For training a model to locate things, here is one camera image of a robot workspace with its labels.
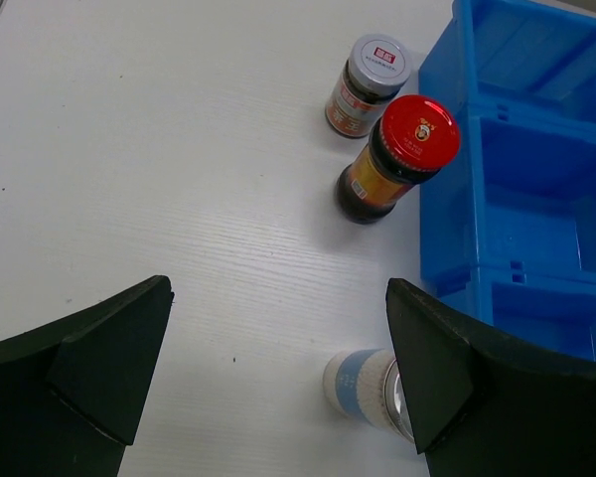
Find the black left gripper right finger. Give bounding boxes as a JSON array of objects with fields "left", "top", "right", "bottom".
[{"left": 385, "top": 278, "right": 596, "bottom": 476}]

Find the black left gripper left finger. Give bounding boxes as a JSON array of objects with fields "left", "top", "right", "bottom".
[{"left": 0, "top": 275, "right": 173, "bottom": 476}]

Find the white-lid dark sauce jar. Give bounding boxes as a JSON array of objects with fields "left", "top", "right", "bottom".
[{"left": 325, "top": 34, "right": 413, "bottom": 138}]

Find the blue-label white seasoning bottle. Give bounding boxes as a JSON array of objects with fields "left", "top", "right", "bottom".
[{"left": 322, "top": 349, "right": 414, "bottom": 442}]

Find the blue three-compartment plastic bin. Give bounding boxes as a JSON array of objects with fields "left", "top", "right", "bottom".
[{"left": 419, "top": 1, "right": 596, "bottom": 361}]

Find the red-lid chili sauce jar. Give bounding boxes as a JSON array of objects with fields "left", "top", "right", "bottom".
[{"left": 335, "top": 94, "right": 461, "bottom": 224}]

